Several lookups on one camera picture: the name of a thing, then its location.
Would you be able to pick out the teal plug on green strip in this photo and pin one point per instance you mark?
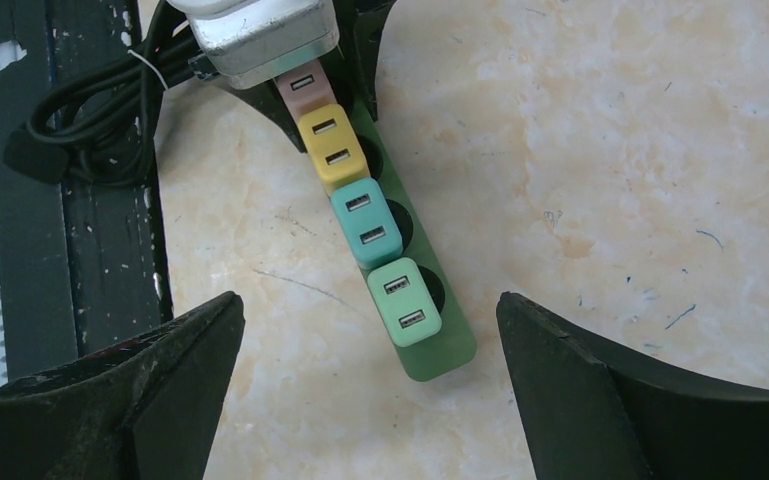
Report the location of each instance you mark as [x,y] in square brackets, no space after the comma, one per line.
[367,223]

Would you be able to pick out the yellow plug on green strip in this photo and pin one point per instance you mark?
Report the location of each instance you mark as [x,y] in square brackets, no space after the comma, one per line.
[333,147]

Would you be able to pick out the green power strip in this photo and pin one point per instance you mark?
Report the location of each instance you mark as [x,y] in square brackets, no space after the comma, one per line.
[455,345]

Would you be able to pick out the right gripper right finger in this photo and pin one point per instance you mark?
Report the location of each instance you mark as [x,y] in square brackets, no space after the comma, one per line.
[592,408]

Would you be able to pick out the light green plug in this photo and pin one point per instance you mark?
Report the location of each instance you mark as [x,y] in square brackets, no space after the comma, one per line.
[404,302]

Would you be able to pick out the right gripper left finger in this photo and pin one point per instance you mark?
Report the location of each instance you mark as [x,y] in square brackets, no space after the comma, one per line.
[146,408]

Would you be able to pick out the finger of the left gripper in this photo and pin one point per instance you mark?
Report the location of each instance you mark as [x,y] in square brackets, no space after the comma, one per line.
[266,99]
[361,24]

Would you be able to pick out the pink plug on green strip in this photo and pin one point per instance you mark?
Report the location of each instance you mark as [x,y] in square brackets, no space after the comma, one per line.
[305,88]

